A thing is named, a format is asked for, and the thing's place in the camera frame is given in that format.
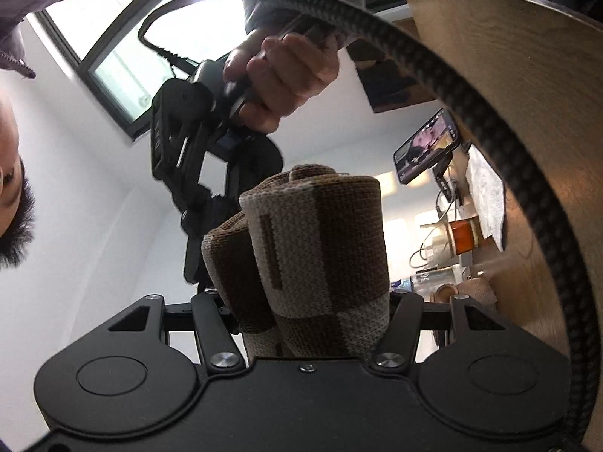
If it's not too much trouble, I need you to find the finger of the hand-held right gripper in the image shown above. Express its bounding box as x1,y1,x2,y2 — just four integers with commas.
181,193,241,286

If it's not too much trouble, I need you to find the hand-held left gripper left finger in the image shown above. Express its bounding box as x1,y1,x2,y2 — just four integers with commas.
108,292,246,373

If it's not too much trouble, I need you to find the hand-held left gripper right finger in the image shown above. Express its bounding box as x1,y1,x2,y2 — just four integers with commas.
370,292,510,373

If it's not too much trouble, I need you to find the brown white checkered shopping bag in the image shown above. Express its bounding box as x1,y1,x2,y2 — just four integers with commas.
202,164,392,359

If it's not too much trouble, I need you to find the person's right hand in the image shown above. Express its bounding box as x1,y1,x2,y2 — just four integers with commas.
223,33,340,131

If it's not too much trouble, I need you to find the clear bottle with blue lid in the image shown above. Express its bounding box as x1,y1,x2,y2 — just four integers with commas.
391,267,455,293

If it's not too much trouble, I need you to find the brown clay teapot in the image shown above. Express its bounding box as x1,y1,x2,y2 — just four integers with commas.
431,277,497,314

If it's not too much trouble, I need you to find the glass of tea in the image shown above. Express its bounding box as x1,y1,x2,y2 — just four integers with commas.
421,217,486,255

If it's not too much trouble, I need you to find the black phone stand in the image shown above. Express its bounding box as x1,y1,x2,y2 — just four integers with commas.
433,155,465,203

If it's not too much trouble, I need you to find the white paper napkin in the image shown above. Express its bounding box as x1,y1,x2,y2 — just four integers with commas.
466,148,507,251

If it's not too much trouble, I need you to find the black smartphone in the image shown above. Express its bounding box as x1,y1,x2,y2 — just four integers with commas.
393,108,461,183

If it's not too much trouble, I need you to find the person's head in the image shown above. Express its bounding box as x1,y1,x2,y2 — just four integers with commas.
0,99,38,270

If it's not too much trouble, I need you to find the braided cable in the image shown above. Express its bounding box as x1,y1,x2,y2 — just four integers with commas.
139,0,592,452

